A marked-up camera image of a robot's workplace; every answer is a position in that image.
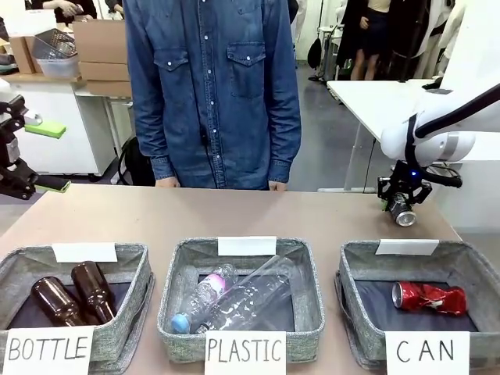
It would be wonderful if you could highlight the person's left forearm denim sleeve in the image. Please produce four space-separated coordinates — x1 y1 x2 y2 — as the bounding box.
266 109 302 184

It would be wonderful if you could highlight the grey fabric plastic basket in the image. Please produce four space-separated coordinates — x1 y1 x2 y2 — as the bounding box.
156 237 327 365

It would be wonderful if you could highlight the crushed red can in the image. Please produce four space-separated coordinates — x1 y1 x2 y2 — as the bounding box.
391 280 469 317

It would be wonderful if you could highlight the white BOTTLE label card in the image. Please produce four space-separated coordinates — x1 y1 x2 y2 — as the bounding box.
0 325 95 375

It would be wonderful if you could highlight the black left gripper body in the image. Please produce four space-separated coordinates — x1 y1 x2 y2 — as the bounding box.
0 95 39 201

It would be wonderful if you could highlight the white office table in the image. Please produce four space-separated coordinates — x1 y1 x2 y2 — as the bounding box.
316 77 448 195

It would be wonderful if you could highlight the flat cardboard box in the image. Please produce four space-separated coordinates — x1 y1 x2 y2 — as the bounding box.
78 61 132 83
83 79 134 98

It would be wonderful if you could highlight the white plastic basket rim card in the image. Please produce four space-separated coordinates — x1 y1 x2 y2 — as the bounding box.
217 235 278 257

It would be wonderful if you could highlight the black bag on floor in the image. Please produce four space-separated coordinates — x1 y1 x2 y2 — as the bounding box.
116 136 158 187

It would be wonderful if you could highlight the clear plastic bin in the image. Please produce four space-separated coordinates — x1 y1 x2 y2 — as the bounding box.
36 54 81 78

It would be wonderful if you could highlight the grey fabric can basket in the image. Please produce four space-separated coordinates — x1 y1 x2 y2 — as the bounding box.
334 238 500 370

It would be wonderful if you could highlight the white cabinet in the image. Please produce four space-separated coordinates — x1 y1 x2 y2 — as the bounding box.
0 72 136 177

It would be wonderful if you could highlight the white PLASTIC label card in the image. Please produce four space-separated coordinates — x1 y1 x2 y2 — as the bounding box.
203 330 288 375

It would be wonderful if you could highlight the white CAN label card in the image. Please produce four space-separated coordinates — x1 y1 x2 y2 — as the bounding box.
384 330 471 375

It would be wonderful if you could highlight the white bottle basket rim card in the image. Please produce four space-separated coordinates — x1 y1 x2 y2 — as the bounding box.
51 241 119 264

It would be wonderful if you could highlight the person's right forearm denim sleeve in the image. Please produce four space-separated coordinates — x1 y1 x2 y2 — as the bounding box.
131 105 181 181

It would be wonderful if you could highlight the person's denim shirt torso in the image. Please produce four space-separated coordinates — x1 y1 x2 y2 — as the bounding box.
123 0 302 191

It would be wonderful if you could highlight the metal mesh basket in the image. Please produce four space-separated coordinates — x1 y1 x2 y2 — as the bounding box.
31 28 77 60

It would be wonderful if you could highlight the bystander in dark top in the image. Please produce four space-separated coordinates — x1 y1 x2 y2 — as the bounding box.
24 0 98 25

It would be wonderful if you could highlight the large clear plastic bottle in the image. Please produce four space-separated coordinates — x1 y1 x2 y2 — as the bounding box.
195 255 300 335

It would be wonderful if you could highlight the grey fabric bottle basket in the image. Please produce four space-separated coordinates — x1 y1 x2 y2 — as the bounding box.
0 243 155 373

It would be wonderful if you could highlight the small clear bottle pink label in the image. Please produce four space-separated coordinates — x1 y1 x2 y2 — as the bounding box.
170 262 236 335

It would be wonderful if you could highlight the bystander in black coat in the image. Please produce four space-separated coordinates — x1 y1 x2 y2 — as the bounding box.
336 0 393 82

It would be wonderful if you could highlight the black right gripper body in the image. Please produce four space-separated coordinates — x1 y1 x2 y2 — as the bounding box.
390 161 423 193

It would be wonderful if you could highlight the brown glass bottle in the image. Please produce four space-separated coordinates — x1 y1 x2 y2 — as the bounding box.
30 275 85 329
70 260 119 326

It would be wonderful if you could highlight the crushed silver grey can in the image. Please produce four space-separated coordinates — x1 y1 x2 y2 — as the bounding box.
387 192 417 228

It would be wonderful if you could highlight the black hanging bag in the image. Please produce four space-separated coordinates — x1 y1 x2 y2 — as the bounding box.
308 34 323 72

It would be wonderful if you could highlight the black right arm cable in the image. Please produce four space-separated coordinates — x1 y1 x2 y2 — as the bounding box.
403 80 500 189

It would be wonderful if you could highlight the white can basket rim card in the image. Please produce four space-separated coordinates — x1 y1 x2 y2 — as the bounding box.
375 237 441 256

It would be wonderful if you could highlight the large cardboard box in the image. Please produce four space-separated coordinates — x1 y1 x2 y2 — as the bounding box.
71 17 130 65

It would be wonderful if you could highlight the white paper sheet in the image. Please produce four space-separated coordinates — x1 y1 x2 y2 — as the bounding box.
5 9 58 38

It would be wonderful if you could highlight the small cardboard box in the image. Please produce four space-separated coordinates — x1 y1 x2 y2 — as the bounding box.
8 34 45 76

